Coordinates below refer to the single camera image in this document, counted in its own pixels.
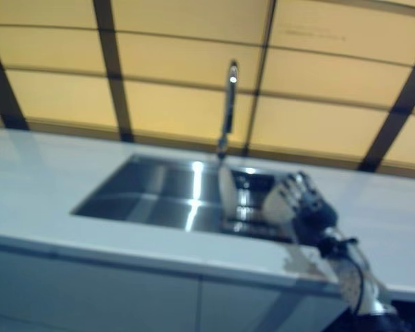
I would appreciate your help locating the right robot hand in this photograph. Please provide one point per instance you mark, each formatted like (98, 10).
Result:
(314, 214)

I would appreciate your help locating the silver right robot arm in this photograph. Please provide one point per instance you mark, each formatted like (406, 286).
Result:
(356, 276)

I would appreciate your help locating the black sink dish rack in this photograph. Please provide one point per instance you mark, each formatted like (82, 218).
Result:
(245, 207)

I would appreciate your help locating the chrome pull-down kitchen faucet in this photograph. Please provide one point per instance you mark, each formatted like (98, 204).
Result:
(230, 103)

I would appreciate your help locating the stainless steel kitchen sink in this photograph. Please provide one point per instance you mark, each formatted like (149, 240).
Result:
(152, 200)

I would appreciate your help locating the wide white cabinet door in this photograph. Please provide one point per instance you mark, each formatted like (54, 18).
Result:
(90, 294)

